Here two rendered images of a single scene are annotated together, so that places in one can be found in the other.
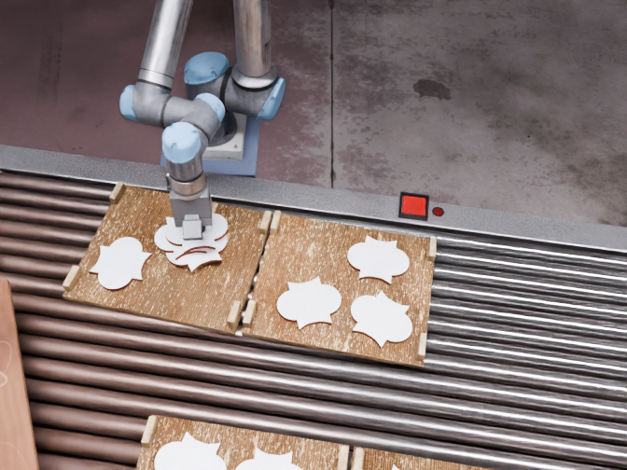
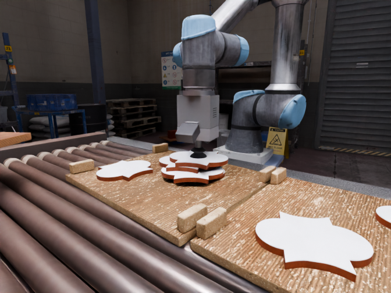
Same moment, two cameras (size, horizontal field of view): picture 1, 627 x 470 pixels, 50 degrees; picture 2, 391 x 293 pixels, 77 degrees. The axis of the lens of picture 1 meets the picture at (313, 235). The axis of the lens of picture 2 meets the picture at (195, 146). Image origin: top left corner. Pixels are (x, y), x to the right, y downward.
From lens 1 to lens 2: 1.21 m
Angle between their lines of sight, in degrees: 47
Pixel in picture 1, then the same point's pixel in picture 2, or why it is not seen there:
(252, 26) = (285, 34)
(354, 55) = not seen: hidden behind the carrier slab
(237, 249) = (230, 184)
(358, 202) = (381, 192)
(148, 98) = not seen: hidden behind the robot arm
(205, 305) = (167, 207)
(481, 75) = not seen: outside the picture
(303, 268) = (305, 210)
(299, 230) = (305, 188)
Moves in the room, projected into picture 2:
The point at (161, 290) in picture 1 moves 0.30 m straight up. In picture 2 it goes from (138, 189) to (129, 40)
